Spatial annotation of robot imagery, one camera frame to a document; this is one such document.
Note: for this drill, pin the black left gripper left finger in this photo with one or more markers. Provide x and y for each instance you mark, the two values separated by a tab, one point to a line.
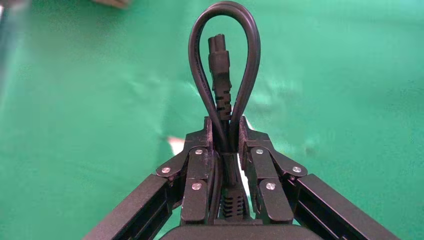
198	165

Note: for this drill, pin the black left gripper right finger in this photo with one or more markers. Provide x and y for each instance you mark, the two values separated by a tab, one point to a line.
261	165

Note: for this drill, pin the green table cloth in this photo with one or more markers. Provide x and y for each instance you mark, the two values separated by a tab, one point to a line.
66	99

